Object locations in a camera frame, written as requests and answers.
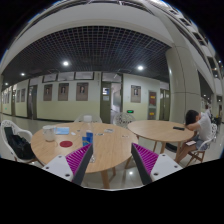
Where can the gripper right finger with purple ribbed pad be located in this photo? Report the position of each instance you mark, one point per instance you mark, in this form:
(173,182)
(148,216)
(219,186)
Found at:
(152,166)

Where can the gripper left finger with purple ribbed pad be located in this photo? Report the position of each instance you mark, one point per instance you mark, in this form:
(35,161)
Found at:
(73,166)

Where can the clear water bottle, blue label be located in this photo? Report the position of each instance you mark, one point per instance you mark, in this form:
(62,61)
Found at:
(87,132)

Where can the red round coaster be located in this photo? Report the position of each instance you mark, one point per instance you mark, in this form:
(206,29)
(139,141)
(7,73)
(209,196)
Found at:
(66,144)

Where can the far round wooden table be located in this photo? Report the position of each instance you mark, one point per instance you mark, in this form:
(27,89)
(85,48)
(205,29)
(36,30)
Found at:
(161,131)

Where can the round wooden table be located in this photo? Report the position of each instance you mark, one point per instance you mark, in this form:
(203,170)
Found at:
(112,146)
(161,131)

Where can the blue tissue pack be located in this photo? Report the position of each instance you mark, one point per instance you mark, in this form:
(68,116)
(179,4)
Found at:
(62,130)

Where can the near round wooden table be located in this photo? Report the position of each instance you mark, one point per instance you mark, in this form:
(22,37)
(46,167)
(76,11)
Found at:
(112,146)

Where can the black phone on table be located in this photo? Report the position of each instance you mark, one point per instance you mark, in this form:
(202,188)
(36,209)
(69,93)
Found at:
(178,128)

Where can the white chair under person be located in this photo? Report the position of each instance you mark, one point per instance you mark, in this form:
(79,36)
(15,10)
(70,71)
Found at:
(199,154)

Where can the white lattice chair right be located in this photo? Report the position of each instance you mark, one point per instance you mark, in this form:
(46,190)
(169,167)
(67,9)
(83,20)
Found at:
(123,119)

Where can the black bag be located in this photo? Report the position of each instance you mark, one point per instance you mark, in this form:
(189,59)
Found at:
(20,145)

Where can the white chair with black bag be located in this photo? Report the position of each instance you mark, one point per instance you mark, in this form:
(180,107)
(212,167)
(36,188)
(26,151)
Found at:
(16,131)

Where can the seated person in white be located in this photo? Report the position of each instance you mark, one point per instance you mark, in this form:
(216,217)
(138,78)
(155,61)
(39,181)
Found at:
(200,124)

